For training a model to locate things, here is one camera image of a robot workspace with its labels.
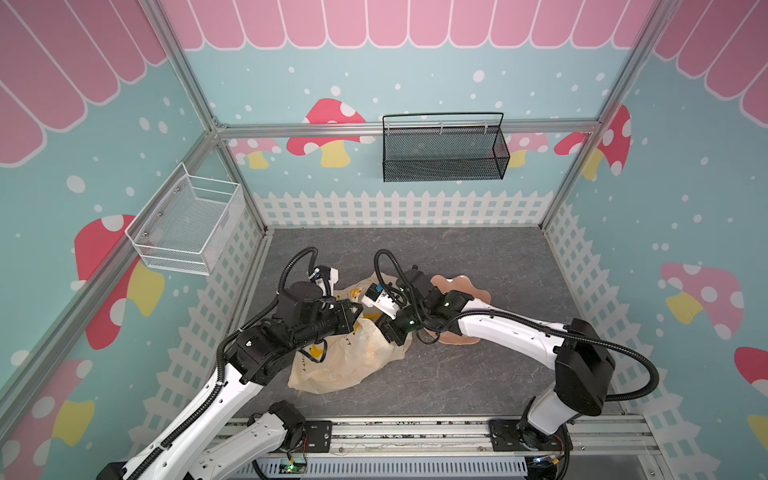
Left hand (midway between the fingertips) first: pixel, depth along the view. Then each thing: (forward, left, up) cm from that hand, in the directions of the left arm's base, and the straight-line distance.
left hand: (362, 314), depth 68 cm
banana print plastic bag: (-7, +2, -6) cm, 9 cm away
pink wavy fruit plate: (+24, -28, -21) cm, 42 cm away
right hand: (-1, -1, -9) cm, 9 cm away
